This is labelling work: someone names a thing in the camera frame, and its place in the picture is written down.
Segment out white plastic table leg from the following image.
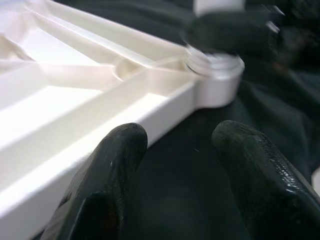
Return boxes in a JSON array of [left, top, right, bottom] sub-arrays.
[[184, 0, 247, 76]]

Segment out black cloth table cover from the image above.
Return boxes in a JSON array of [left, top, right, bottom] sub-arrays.
[[42, 0, 320, 240]]

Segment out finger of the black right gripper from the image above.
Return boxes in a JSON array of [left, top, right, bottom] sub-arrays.
[[183, 11, 276, 56]]

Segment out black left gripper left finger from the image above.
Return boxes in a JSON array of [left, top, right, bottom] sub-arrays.
[[39, 122, 148, 240]]

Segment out white plastic table top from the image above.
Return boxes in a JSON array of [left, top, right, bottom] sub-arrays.
[[0, 0, 246, 236]]

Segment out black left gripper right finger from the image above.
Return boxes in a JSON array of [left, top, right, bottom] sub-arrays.
[[211, 119, 320, 240]]

